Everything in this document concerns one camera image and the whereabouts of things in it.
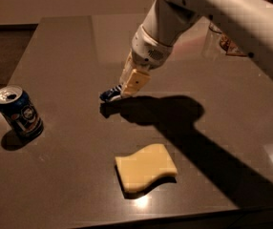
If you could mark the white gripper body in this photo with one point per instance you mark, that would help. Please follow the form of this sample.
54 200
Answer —
148 51

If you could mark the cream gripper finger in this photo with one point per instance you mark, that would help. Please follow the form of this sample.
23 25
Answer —
137 81
127 70

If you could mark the blue rxbar blueberry wrapper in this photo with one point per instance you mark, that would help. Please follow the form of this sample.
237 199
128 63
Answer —
112 94

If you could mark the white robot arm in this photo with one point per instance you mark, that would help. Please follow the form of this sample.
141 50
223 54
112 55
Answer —
249 23

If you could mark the yellow wavy sponge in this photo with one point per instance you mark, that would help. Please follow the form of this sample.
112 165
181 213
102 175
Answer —
141 169

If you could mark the black lid snack jar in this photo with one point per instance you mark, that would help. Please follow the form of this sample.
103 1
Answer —
230 47

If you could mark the blue opened soda can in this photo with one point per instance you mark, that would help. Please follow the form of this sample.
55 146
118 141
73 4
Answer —
17 108

